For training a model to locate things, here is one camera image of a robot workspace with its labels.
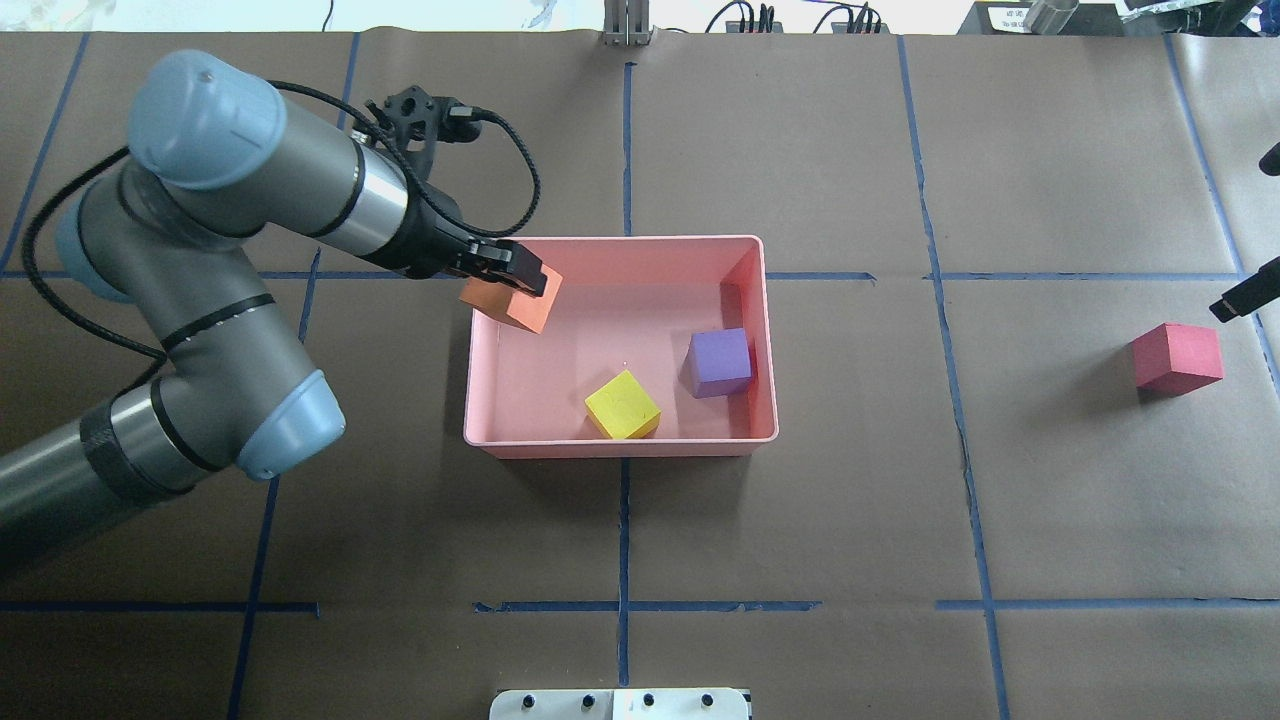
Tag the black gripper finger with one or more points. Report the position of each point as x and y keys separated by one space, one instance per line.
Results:
x=1248 y=296
x=508 y=262

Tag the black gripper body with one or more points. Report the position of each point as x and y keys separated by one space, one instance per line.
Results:
x=432 y=238

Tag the orange foam block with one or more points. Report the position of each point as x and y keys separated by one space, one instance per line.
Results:
x=512 y=307

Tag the red foam block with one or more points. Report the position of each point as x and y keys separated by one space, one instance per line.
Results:
x=1175 y=359

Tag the yellow foam block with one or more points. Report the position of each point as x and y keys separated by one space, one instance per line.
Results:
x=622 y=409

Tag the purple foam block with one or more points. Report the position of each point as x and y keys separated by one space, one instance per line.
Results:
x=720 y=363

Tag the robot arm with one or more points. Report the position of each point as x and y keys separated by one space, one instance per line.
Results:
x=146 y=250

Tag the pink plastic bin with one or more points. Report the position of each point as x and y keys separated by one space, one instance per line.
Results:
x=626 y=304

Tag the metal cylinder weight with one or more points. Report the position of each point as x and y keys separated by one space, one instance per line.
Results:
x=1048 y=17

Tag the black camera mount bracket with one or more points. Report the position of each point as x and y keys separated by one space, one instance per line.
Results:
x=418 y=121

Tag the aluminium frame post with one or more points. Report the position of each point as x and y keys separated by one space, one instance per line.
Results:
x=626 y=23

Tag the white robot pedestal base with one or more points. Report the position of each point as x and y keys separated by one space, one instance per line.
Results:
x=623 y=703

